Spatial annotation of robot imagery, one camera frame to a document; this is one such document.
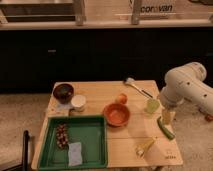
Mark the white cup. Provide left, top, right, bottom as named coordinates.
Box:
left=71, top=95, right=86, bottom=111

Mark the green plastic tray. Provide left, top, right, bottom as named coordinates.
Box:
left=37, top=115, right=108, bottom=171

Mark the black chair frame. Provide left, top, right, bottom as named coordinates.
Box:
left=3, top=130, right=30, bottom=171

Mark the brown grape bunch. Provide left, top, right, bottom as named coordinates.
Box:
left=56, top=124, right=68, bottom=149

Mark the metal spoon black handle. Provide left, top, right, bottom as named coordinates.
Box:
left=124, top=77, right=152, bottom=98

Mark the yellow banana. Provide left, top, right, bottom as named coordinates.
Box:
left=135, top=137, right=155, bottom=157

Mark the dark brown bowl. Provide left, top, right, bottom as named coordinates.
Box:
left=53, top=83, right=74, bottom=104

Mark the red bowl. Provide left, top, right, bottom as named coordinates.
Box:
left=103, top=103, right=130, bottom=127

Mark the orange fruit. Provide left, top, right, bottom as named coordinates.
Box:
left=115, top=93, right=128, bottom=104

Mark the light green cup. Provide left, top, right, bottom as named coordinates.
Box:
left=145, top=99, right=160, bottom=114

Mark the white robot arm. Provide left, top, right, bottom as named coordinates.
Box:
left=159, top=62, right=213, bottom=125

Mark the green cucumber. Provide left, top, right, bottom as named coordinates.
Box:
left=157, top=116, right=175, bottom=140

